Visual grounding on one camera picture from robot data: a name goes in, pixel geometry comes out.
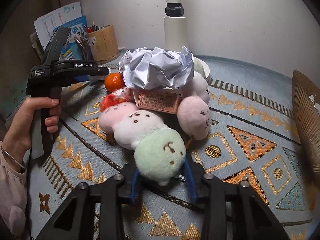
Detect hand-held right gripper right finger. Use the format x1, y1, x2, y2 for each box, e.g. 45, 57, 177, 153
184, 155, 292, 240

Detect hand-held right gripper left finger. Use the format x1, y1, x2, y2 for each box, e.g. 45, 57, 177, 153
36, 164, 144, 240

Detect pink white green dango plush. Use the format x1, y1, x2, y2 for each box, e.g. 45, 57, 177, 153
98, 102, 187, 186

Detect woven brown basket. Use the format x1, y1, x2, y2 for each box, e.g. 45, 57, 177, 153
292, 70, 320, 157

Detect person's left forearm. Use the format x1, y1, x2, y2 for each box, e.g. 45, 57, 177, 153
0, 140, 28, 240

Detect person's left hand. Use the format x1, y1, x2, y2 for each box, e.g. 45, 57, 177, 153
4, 96, 62, 167

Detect orange tangerine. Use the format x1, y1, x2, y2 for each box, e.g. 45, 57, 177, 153
104, 72, 125, 92

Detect wooden pen holder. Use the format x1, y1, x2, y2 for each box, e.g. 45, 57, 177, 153
86, 25, 120, 64

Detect black mesh pen holder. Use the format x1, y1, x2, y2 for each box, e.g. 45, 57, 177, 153
77, 39, 94, 60

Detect red snack packet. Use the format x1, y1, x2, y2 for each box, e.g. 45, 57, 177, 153
100, 87, 134, 112

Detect bundle of dark pens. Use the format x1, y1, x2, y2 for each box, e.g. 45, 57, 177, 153
74, 34, 88, 46

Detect stack of green books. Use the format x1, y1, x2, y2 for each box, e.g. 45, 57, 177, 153
29, 31, 47, 62

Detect blue workbook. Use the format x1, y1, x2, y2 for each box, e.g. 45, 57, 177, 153
53, 16, 88, 60

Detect bundle of pens and pencils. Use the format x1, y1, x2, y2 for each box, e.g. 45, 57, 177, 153
84, 21, 110, 33

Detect white printed paper sheets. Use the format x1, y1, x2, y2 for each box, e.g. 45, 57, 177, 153
34, 2, 83, 40

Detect large crumpled white paper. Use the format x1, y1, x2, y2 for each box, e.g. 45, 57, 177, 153
118, 46, 195, 90

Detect teal book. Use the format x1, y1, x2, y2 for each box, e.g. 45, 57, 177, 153
4, 94, 30, 120

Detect pink dango plush with stick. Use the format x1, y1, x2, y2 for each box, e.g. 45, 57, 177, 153
177, 57, 211, 147

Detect white desk lamp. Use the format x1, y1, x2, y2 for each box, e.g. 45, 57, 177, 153
163, 0, 211, 90

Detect silver bracelet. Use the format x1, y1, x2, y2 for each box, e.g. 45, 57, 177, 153
1, 146, 26, 169

